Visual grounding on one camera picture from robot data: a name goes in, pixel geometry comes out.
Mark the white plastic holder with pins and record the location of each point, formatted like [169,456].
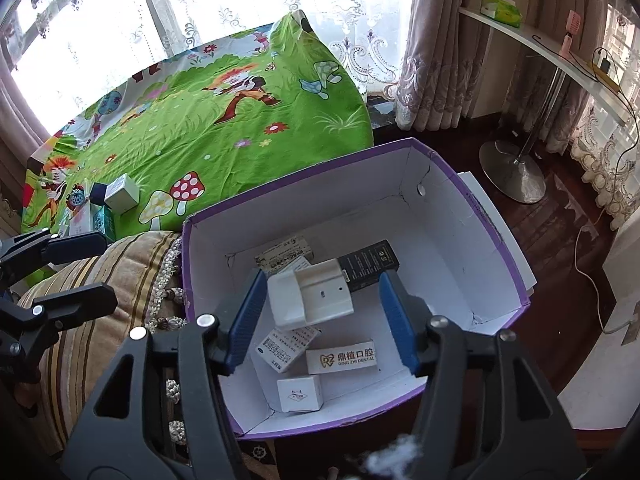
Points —
[310,300]

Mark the white cube box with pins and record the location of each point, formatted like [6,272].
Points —
[122,195]

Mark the green cartoon printed sheet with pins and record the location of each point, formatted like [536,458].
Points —
[200,125]

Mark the small white box red logo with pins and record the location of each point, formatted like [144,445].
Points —
[300,392]

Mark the white fluff tuft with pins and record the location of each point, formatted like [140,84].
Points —
[392,455]

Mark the white curved shelf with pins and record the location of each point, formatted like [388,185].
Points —
[550,52]

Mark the white text-covered medicine box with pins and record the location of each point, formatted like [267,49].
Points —
[285,350]

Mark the striped cushion with tassels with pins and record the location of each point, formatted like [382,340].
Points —
[75,375]

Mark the wall socket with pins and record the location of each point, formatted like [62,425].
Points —
[632,325]

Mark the metal leg with round base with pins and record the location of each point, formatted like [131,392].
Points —
[512,172]

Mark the yellow power strip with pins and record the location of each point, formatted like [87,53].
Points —
[607,80]

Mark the white lace curtain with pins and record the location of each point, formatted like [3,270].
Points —
[360,55]
[630,185]

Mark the brown ship wheel print cloth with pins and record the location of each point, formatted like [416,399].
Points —
[255,460]

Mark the white and yellow long box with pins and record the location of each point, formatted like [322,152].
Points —
[340,360]

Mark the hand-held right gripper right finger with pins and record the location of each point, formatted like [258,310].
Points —
[400,325]

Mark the purple-edged white cardboard box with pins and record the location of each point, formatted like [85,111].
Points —
[440,240]

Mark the black box with gold print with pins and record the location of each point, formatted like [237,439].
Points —
[370,265]

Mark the pink handheld fan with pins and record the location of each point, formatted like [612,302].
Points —
[574,22]

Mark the beige text-covered box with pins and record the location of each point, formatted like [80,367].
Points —
[280,252]

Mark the black cube box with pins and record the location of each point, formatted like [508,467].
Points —
[97,194]

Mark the teal box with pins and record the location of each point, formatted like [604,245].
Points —
[106,225]

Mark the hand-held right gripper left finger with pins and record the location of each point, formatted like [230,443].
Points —
[245,320]

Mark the green tissue pack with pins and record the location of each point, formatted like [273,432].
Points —
[500,10]

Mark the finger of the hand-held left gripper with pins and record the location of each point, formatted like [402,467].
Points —
[85,300]
[80,249]

